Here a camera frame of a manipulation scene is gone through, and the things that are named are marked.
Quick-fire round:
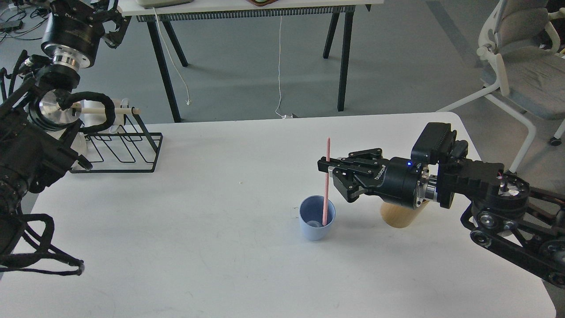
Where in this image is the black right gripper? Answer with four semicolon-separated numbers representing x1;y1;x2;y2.
317;148;428;209

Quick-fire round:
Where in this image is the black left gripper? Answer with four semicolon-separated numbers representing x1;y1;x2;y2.
41;0;132;68

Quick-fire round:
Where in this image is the pink chopstick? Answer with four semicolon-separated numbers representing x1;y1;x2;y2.
322;137;331;226

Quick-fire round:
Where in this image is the light blue plastic cup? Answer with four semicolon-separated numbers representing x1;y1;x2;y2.
299;195;336;240

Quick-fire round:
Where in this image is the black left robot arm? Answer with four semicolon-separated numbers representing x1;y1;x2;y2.
0;0;130;276

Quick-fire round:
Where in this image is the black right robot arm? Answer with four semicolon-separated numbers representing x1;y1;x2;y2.
317;146;564;288

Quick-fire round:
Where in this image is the white cup on rack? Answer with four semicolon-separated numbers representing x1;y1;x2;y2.
71;98;128;155

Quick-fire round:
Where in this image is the bamboo cylinder holder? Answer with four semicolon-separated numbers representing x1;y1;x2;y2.
380;201;430;229

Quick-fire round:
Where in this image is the white background table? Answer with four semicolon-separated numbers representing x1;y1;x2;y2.
120;0;384;123

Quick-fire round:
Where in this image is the white grey office chair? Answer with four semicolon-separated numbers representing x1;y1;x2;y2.
441;0;565;173

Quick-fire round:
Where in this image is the floor cables and power strip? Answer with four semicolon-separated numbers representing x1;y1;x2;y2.
0;0;51;44

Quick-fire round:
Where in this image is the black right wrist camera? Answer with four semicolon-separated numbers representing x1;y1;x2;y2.
411;122;469;165

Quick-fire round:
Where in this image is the wooden rack handle rod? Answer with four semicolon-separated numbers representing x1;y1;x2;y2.
72;105;141;115

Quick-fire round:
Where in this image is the thin white hanging cord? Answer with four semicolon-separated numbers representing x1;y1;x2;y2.
275;15;288;119

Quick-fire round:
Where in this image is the white hanging cable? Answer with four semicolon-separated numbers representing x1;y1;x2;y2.
152;7;192;106

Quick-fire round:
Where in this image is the black wire dish rack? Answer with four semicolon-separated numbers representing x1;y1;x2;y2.
71;114;163;174

